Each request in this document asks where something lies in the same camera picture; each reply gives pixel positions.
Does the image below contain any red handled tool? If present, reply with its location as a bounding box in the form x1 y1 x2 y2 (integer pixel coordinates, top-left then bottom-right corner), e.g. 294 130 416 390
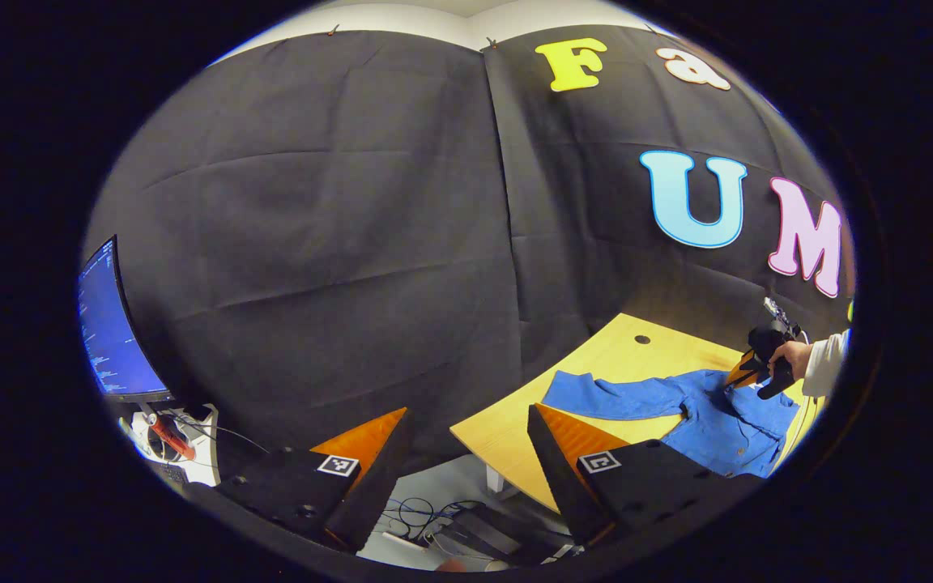
149 415 196 461

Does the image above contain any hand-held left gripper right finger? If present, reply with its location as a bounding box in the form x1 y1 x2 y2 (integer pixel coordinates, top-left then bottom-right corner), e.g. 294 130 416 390
526 402 765 551

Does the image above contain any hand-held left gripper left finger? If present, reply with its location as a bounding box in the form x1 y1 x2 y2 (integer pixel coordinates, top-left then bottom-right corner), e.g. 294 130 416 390
215 407 417 553

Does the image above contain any thin black cable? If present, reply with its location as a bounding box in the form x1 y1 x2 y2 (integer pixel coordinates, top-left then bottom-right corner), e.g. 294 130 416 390
167 411 271 454

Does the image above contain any tangle of floor cables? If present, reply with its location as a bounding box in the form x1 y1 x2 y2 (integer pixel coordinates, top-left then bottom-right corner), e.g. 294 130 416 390
380 496 485 545

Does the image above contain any blue button shirt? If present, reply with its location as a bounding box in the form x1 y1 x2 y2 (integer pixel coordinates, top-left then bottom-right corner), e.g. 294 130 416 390
543 368 801 479

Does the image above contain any computer monitor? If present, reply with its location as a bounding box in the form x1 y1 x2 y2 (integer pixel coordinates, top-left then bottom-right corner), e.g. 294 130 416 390
76 235 177 406

